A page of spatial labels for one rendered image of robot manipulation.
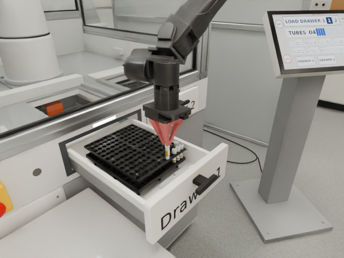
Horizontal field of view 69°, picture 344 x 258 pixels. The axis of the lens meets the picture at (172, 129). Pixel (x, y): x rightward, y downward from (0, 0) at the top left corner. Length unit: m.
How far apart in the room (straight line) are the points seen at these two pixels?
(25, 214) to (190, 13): 0.64
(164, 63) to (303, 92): 1.04
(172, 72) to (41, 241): 0.50
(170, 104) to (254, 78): 1.80
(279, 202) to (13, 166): 1.59
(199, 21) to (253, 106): 1.87
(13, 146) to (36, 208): 0.19
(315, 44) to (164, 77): 0.95
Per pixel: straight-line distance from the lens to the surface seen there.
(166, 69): 0.53
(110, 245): 0.65
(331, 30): 1.46
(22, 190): 0.74
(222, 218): 1.73
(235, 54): 2.33
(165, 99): 0.55
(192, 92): 1.03
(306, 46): 1.34
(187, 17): 0.56
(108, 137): 0.75
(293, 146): 1.61
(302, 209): 1.89
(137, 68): 0.57
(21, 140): 0.67
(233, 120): 2.52
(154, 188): 0.66
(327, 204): 2.07
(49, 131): 0.70
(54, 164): 0.74
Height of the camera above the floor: 1.28
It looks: 29 degrees down
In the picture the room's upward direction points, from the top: straight up
